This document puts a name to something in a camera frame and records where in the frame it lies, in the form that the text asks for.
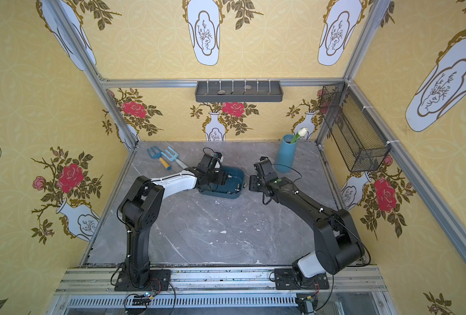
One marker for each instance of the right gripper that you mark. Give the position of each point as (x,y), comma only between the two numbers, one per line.
(256,182)

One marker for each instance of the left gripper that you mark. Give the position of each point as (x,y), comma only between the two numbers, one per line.
(220,177)

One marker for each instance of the teal storage box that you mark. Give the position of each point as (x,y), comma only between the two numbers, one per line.
(231,189)

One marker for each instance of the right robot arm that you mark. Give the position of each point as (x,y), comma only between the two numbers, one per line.
(336,241)

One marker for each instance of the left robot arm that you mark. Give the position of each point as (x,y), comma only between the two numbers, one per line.
(140,209)

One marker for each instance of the teal vase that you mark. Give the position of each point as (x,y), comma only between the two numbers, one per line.
(285,155)

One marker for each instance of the light blue toy fork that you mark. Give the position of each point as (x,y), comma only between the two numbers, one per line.
(171,155)

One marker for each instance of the white tulip flower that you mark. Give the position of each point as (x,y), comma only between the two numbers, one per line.
(300,134)

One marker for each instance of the blue toy shovel yellow handle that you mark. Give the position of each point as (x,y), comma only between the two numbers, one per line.
(155,153)

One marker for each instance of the grey wall shelf tray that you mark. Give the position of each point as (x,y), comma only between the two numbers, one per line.
(239,91)

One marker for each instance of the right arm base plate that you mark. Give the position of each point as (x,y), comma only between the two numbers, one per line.
(291,279)

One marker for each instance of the black wire mesh basket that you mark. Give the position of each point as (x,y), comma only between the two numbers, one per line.
(360,141)

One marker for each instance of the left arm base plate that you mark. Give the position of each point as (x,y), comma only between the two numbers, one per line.
(154,280)

